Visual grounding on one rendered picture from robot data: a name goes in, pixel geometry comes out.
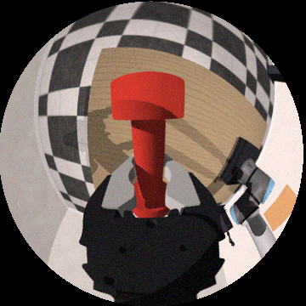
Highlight red dumbbell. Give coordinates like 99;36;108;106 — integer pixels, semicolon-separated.
110;71;184;218

